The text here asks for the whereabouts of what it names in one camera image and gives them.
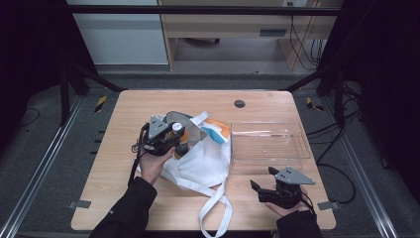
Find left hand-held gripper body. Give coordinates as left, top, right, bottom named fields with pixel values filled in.
left=140, top=114, right=181, bottom=157

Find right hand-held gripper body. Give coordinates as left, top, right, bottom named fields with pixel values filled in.
left=258, top=166, right=317, bottom=209

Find white tote bag colour patches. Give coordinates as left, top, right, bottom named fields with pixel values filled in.
left=136, top=110, right=234, bottom=238

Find person's left hand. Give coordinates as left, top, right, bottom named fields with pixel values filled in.
left=137, top=147, right=176, bottom=185

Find person's right hand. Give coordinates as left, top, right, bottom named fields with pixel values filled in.
left=264, top=187, right=312, bottom=218

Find clear plastic tray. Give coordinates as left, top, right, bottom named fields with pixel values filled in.
left=229, top=120, right=312, bottom=176

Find black yellow tape strip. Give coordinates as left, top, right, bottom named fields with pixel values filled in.
left=305, top=96, right=325, bottom=112
left=94, top=95, right=109, bottom=114

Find black metal stand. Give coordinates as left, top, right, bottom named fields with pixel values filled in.
left=58, top=61, right=129, bottom=127
left=282, top=63, right=347, bottom=129

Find white cabinet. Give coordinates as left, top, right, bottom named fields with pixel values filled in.
left=66, top=0, right=169, bottom=65

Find light wooden desk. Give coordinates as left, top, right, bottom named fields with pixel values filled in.
left=157, top=0, right=345, bottom=71

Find right hand-held gripper cable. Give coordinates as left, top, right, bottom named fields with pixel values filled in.
left=299, top=190, right=316, bottom=216

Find hand-held gripper cable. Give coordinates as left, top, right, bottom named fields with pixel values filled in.
left=127, top=123, right=149, bottom=186
left=299, top=190, right=316, bottom=216

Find left hand-held gripper cable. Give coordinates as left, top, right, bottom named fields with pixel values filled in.
left=127, top=123, right=149, bottom=186

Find grey table bracket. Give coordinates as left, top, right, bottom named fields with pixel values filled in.
left=317, top=200, right=342, bottom=211
left=66, top=199, right=92, bottom=210

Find black floor cables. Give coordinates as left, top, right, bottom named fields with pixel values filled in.
left=306, top=82, right=363, bottom=205

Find aluminium floor rail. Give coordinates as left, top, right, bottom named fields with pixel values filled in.
left=320, top=96, right=401, bottom=238
left=0, top=94, right=84, bottom=238

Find thin black floor cable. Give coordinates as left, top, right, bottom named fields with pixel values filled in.
left=19, top=106, right=42, bottom=129

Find black horizontal frame bar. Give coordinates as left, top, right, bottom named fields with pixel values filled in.
left=65, top=4, right=342, bottom=17

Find black hanging desk cables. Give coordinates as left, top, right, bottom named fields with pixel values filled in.
left=286, top=1, right=326, bottom=71

